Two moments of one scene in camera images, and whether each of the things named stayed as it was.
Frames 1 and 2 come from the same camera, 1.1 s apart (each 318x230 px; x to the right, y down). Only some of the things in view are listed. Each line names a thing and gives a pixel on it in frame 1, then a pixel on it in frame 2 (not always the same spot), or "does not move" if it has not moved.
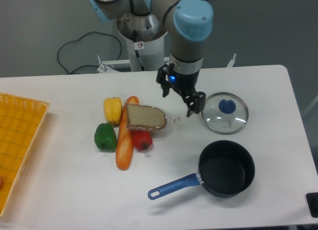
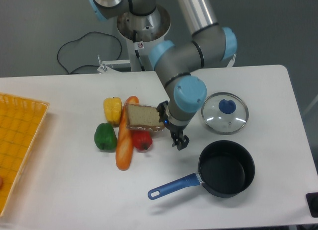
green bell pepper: (105, 137) does not move
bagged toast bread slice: (146, 117) does not move
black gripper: (185, 83) → (180, 140)
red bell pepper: (142, 139) does not move
